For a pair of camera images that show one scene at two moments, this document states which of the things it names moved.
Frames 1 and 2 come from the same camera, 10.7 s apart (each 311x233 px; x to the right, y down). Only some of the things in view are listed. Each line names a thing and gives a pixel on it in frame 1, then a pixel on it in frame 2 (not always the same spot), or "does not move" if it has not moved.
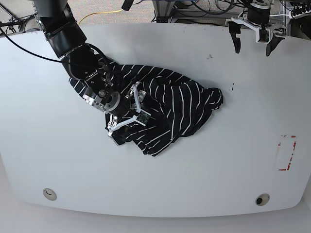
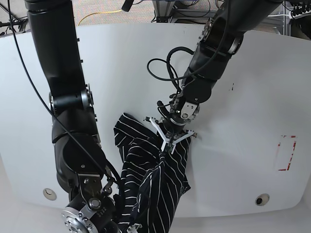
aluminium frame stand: x=163 y=9 does not move
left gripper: x=112 y=103 -> x=95 y=214
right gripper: x=265 y=29 -> x=181 y=113
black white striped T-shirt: x=165 y=106 -> x=152 y=179
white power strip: x=299 y=15 does not move
